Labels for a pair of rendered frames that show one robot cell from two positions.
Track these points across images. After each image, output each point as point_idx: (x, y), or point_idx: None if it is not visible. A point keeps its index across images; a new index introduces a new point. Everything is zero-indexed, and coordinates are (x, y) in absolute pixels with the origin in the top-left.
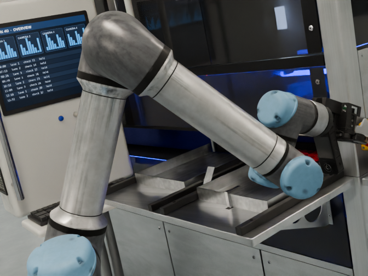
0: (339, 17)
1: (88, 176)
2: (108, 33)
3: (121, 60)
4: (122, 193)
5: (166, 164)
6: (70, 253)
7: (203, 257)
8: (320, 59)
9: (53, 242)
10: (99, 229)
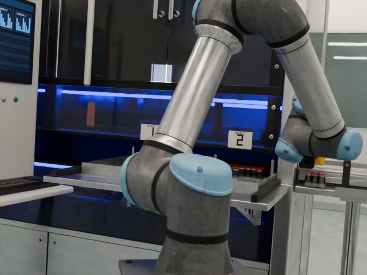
0: None
1: (201, 110)
2: None
3: (288, 13)
4: (77, 176)
5: (101, 163)
6: (217, 162)
7: (95, 268)
8: (279, 90)
9: (186, 155)
10: None
